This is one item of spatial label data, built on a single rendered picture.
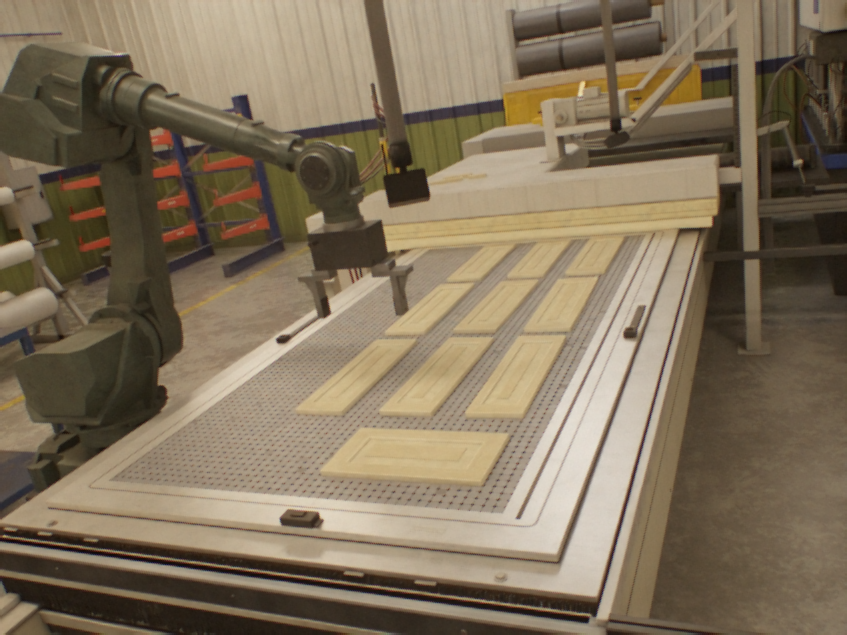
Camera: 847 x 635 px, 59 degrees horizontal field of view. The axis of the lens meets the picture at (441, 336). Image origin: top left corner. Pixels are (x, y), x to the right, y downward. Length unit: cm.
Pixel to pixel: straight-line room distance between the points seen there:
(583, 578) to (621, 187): 304
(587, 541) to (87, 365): 203
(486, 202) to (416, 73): 488
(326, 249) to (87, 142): 94
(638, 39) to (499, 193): 359
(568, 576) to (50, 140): 219
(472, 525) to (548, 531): 19
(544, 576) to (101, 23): 1090
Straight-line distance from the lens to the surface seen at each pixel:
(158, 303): 330
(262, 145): 259
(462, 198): 468
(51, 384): 326
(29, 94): 303
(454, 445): 221
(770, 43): 858
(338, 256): 251
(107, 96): 289
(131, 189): 322
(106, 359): 317
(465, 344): 296
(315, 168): 242
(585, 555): 178
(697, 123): 659
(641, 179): 440
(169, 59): 1127
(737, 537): 327
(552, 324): 302
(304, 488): 220
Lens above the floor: 192
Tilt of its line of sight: 20 degrees down
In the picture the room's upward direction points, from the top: 10 degrees counter-clockwise
